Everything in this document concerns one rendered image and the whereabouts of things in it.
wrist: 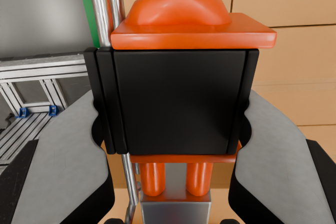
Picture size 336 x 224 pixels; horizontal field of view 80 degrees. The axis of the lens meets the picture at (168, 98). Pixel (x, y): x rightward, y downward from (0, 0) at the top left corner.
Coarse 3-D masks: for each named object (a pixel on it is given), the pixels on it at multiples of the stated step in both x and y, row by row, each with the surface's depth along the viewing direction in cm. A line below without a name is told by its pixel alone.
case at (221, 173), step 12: (240, 144) 49; (108, 156) 47; (120, 156) 47; (120, 168) 44; (216, 168) 43; (228, 168) 43; (120, 180) 41; (216, 180) 41; (228, 180) 41; (120, 192) 40; (216, 192) 40; (120, 204) 43; (216, 204) 42; (228, 204) 42; (108, 216) 45; (120, 216) 45; (216, 216) 45; (228, 216) 45
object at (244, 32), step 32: (128, 32) 9; (160, 32) 9; (192, 32) 9; (224, 32) 9; (256, 32) 9; (128, 64) 10; (160, 64) 10; (192, 64) 9; (224, 64) 9; (256, 64) 10; (128, 96) 10; (160, 96) 10; (192, 96) 10; (224, 96) 10; (128, 128) 12; (160, 128) 12; (192, 128) 12; (224, 128) 12; (160, 160) 13; (192, 160) 13; (224, 160) 13
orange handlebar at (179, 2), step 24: (144, 0) 10; (168, 0) 9; (192, 0) 9; (216, 0) 10; (144, 24) 10; (216, 24) 10; (144, 168) 16; (192, 168) 16; (144, 192) 18; (192, 192) 17
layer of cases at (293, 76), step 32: (128, 0) 59; (224, 0) 58; (256, 0) 58; (288, 0) 58; (320, 0) 58; (288, 32) 63; (320, 32) 63; (288, 64) 69; (320, 64) 68; (288, 96) 75; (320, 96) 75; (320, 128) 83
